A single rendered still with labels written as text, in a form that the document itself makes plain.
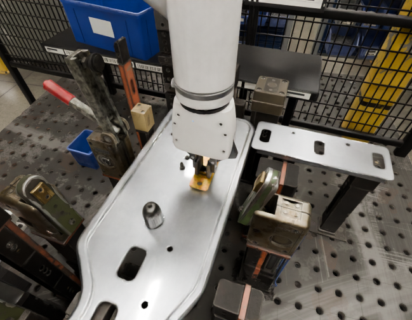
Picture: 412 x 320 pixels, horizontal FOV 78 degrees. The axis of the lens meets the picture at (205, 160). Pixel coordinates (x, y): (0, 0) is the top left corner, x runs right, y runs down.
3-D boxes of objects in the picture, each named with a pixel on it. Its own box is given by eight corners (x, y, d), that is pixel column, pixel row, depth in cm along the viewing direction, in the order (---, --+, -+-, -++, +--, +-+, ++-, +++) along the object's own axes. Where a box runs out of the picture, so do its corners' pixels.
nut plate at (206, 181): (207, 191, 48) (207, 188, 47) (188, 186, 48) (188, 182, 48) (219, 160, 53) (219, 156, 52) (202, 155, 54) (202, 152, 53)
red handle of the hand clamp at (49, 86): (113, 136, 49) (36, 84, 45) (111, 142, 50) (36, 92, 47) (125, 123, 51) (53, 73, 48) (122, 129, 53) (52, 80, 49)
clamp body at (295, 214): (273, 304, 62) (322, 245, 36) (227, 287, 65) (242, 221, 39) (279, 268, 68) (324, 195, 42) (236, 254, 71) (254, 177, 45)
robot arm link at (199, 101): (160, 87, 33) (164, 106, 36) (225, 100, 31) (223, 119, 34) (185, 58, 39) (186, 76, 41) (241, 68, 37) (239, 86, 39)
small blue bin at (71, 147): (98, 172, 90) (89, 155, 83) (75, 165, 92) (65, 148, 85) (115, 151, 97) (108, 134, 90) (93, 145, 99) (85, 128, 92)
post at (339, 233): (345, 242, 73) (404, 181, 51) (306, 230, 75) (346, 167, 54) (345, 223, 77) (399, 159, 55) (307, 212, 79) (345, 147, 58)
